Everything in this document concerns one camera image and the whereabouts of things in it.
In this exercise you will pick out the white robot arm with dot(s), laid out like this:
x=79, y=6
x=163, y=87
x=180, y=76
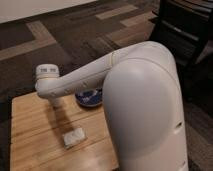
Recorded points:
x=142, y=103

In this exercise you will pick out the dark blue bowl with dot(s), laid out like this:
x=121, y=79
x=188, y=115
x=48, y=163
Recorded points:
x=90, y=98

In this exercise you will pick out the white sponge block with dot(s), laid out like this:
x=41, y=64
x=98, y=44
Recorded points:
x=71, y=138

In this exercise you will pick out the black office chair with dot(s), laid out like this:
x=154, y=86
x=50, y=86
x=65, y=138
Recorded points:
x=183, y=26

